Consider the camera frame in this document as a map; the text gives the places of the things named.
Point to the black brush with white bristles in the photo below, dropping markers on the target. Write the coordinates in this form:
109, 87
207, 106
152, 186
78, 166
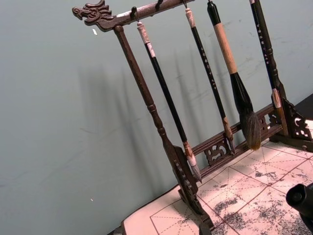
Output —
164, 88

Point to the carved dark wooden brush rack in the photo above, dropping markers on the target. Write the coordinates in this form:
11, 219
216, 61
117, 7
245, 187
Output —
137, 73

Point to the thin black brush dark bristles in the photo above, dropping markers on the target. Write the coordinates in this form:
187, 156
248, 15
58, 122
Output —
209, 73

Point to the white practice sheet red grid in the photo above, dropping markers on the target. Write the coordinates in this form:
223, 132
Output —
244, 186

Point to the black lettered brush brown bristles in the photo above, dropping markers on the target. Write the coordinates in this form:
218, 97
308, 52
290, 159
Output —
262, 41

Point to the black table cloth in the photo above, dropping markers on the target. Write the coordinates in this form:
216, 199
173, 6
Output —
307, 104

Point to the black round object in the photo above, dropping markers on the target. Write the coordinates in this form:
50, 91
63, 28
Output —
298, 198

